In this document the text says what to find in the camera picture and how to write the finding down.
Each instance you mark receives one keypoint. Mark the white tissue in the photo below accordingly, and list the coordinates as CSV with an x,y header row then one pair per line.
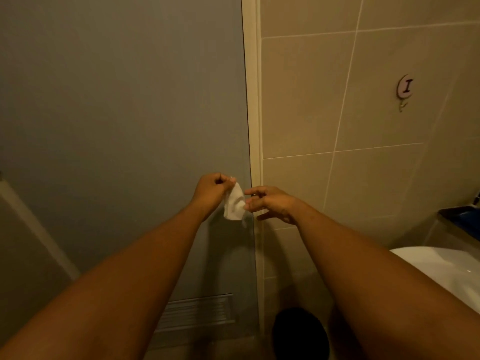
x,y
234,204

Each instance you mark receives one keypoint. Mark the person's left forearm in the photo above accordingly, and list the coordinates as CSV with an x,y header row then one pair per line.
x,y
112,288

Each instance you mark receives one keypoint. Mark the door vent grille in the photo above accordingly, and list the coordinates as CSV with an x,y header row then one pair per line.
x,y
195,313

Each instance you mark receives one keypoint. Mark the person's left fingers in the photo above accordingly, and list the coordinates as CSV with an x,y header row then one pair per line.
x,y
225,180

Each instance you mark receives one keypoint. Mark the round wall hook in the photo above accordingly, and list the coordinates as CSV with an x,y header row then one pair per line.
x,y
405,88

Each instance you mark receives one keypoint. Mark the grey door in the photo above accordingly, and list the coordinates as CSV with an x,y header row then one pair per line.
x,y
123,146

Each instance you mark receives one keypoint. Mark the dark countertop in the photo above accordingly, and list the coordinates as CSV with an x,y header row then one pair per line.
x,y
462,221

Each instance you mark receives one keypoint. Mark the person's right thumb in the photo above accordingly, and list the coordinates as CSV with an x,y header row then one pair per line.
x,y
267,215

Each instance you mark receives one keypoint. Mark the black trash bin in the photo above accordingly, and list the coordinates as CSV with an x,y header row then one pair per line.
x,y
300,335

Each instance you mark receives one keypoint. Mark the person's left hand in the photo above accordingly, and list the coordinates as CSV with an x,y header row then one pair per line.
x,y
208,192

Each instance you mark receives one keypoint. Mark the person's right hand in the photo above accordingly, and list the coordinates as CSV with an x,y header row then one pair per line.
x,y
273,204

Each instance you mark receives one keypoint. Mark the person's right forearm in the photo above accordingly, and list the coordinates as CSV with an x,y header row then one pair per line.
x,y
382,292

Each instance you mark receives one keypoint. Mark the white sink basin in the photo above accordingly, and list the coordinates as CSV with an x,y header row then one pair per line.
x,y
446,273

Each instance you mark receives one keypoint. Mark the cream door frame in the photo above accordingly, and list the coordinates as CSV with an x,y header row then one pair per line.
x,y
254,127

